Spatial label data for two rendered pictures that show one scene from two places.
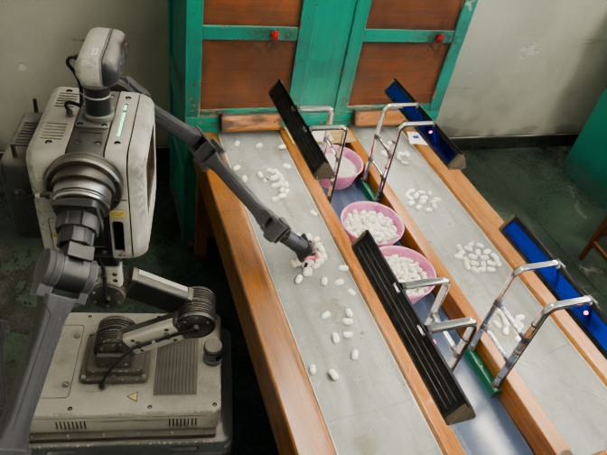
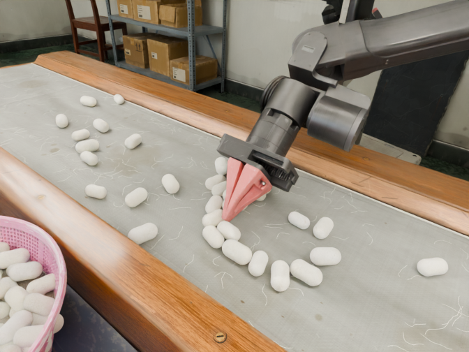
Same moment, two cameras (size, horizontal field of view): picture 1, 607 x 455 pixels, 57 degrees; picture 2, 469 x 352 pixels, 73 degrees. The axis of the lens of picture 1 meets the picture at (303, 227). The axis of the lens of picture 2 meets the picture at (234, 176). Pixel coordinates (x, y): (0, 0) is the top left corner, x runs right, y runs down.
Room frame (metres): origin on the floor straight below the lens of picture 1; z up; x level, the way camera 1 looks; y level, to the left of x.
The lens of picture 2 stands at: (1.80, -0.22, 1.03)
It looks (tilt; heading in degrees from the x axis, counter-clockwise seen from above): 34 degrees down; 150
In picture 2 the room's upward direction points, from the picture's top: 3 degrees clockwise
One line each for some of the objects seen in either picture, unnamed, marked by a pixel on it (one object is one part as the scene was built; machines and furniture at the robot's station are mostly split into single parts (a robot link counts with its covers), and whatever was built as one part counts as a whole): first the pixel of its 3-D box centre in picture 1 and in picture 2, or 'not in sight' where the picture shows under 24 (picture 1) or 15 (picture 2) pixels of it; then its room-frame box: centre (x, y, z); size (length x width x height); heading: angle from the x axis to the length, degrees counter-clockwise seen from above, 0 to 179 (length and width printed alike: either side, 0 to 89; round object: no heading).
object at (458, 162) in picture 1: (423, 120); not in sight; (2.15, -0.41, 1.08); 0.62 x 0.08 x 0.07; 26
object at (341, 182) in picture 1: (333, 168); not in sight; (2.18, -0.08, 0.72); 0.27 x 0.27 x 0.10
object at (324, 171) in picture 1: (299, 125); not in sight; (1.91, 0.09, 1.08); 0.62 x 0.08 x 0.07; 26
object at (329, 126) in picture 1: (312, 162); not in sight; (1.94, 0.02, 0.90); 0.20 x 0.19 x 0.45; 26
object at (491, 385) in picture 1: (524, 329); not in sight; (1.24, -0.76, 0.90); 0.20 x 0.19 x 0.45; 26
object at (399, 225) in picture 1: (369, 229); not in sight; (1.79, -0.27, 0.72); 0.27 x 0.27 x 0.10
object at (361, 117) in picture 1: (379, 116); not in sight; (2.58, -0.27, 0.83); 0.30 x 0.06 x 0.07; 116
